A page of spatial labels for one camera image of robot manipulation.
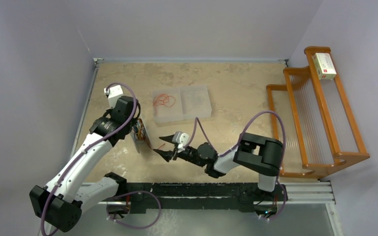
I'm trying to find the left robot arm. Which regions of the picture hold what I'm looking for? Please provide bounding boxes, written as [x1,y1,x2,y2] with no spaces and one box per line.
[29,95,140,236]

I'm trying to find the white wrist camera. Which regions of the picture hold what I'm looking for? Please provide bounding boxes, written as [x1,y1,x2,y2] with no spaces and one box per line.
[172,131,190,147]
[104,85,124,109]

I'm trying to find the orange wooden rack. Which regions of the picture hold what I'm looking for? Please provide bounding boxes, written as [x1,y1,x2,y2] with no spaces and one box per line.
[266,46,370,179]

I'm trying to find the red wire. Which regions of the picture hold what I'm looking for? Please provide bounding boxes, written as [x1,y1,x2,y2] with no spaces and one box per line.
[136,123,155,151]

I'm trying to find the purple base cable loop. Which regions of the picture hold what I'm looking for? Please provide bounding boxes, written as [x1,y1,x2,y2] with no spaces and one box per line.
[106,190,161,230]

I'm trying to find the orange wire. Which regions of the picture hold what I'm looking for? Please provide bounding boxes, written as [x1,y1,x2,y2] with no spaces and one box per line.
[152,93,176,115]

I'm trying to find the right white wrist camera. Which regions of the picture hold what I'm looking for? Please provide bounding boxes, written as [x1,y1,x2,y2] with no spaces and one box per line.
[172,131,190,147]

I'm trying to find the white box red label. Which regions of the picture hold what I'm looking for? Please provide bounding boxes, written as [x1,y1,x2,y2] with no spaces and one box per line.
[312,53,337,80]

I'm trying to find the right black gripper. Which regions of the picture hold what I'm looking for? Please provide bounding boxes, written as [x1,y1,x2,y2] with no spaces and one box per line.
[154,134,206,167]

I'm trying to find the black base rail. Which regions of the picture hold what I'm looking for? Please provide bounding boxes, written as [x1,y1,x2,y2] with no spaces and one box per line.
[107,182,287,215]

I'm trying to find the translucent plastic divided tray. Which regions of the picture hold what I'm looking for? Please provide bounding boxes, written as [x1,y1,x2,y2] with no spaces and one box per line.
[152,85,212,123]

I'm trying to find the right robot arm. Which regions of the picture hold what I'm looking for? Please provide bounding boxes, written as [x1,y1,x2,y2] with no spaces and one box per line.
[154,131,284,200]

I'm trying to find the grey plastic cable spool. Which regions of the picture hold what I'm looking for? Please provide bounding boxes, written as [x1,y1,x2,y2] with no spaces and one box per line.
[131,118,152,153]

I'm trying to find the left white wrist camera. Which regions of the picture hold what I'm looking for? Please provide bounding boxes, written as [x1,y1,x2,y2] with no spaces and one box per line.
[104,85,124,109]

